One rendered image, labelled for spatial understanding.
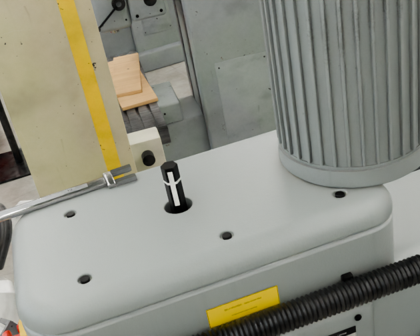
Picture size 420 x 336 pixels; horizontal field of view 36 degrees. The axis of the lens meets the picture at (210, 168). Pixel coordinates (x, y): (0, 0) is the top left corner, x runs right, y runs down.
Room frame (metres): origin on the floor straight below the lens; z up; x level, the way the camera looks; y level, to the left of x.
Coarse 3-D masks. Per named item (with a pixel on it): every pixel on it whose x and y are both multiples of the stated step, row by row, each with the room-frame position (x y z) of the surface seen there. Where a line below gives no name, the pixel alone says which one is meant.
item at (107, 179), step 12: (120, 168) 0.80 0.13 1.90; (96, 180) 0.78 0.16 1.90; (108, 180) 0.77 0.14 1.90; (120, 180) 0.77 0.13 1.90; (132, 180) 0.77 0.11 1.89; (60, 192) 0.77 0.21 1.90; (72, 192) 0.76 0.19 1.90; (84, 192) 0.76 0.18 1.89; (24, 204) 0.75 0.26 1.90; (36, 204) 0.75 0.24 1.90; (48, 204) 0.75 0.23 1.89; (0, 216) 0.74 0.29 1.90; (12, 216) 0.73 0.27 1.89
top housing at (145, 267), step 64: (128, 192) 0.74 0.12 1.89; (192, 192) 0.71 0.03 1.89; (256, 192) 0.68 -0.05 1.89; (320, 192) 0.65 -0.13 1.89; (384, 192) 0.63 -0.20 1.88; (64, 256) 0.63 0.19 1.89; (128, 256) 0.60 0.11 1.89; (192, 256) 0.58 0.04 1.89; (256, 256) 0.57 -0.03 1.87; (320, 256) 0.59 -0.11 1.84; (384, 256) 0.61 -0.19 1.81; (64, 320) 0.53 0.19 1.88; (128, 320) 0.54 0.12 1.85; (192, 320) 0.55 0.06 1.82
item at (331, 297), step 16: (416, 256) 0.60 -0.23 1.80; (368, 272) 0.59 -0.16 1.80; (384, 272) 0.58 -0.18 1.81; (400, 272) 0.58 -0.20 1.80; (416, 272) 0.58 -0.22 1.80; (336, 288) 0.57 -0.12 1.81; (352, 288) 0.57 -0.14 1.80; (368, 288) 0.56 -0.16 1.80; (384, 288) 0.56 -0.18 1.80; (400, 288) 0.57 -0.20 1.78; (288, 304) 0.56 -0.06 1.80; (304, 304) 0.55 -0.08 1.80; (320, 304) 0.55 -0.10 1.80; (336, 304) 0.55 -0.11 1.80; (352, 304) 0.56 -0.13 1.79; (240, 320) 0.55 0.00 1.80; (256, 320) 0.54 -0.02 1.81; (272, 320) 0.54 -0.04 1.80; (288, 320) 0.54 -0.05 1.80; (304, 320) 0.54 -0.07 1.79; (320, 320) 0.55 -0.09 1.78
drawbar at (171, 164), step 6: (168, 162) 0.69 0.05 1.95; (174, 162) 0.69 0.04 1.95; (162, 168) 0.68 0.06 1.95; (168, 168) 0.68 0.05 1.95; (174, 168) 0.68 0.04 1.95; (162, 174) 0.69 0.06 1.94; (174, 174) 0.68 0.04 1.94; (168, 180) 0.68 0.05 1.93; (174, 180) 0.68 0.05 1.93; (180, 180) 0.68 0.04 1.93; (168, 186) 0.68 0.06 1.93; (180, 186) 0.68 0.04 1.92; (168, 192) 0.68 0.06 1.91; (180, 192) 0.68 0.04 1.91; (168, 198) 0.69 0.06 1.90; (180, 198) 0.68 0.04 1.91; (174, 204) 0.68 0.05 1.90; (180, 204) 0.68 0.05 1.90; (186, 204) 0.69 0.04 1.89; (174, 210) 0.68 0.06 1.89; (180, 210) 0.68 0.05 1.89; (186, 210) 0.68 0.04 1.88
